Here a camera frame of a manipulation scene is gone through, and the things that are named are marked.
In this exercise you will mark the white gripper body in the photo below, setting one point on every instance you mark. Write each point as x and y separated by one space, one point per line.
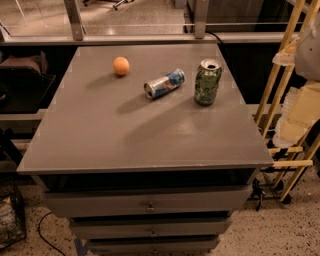
309 55

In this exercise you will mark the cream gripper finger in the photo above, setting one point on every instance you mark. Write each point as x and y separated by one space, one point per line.
286 56
288 133

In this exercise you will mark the green soda can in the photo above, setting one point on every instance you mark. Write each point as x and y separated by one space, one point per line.
207 81

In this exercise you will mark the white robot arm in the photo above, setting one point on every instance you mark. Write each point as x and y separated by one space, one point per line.
307 57

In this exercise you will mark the blue silver energy drink can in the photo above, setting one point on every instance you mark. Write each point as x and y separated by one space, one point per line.
161 86

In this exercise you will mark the yellow wooden rack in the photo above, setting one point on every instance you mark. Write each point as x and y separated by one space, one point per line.
288 163

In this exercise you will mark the grey drawer cabinet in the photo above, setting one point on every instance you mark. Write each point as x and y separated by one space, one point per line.
101 132

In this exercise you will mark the bottom grey drawer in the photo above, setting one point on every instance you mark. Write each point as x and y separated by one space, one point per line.
153 245

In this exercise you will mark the grey drawer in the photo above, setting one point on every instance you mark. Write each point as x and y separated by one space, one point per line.
132 202
151 228
153 245

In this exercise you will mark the orange fruit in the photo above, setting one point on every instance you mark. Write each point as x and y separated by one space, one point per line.
121 66

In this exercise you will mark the top grey drawer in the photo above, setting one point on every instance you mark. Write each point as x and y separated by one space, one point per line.
132 202

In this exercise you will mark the middle grey drawer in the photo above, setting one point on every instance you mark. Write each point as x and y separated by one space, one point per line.
151 228

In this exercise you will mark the black chair with brown cushion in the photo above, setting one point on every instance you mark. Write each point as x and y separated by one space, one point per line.
24 84

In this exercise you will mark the black wire basket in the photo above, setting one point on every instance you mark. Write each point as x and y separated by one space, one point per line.
12 214

